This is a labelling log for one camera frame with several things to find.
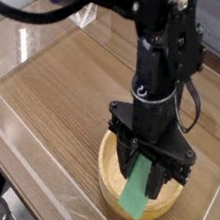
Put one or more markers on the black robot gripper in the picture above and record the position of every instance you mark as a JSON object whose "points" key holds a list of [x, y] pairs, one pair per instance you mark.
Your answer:
{"points": [[152, 127]]}

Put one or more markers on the green rectangular block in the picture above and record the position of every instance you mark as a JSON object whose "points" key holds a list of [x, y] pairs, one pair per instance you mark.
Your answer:
{"points": [[133, 199]]}

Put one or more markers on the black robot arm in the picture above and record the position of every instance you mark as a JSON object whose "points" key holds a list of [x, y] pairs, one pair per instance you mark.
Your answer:
{"points": [[169, 52]]}

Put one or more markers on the brown wooden bowl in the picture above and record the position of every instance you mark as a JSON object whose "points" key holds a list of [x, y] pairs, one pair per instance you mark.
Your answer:
{"points": [[111, 183]]}

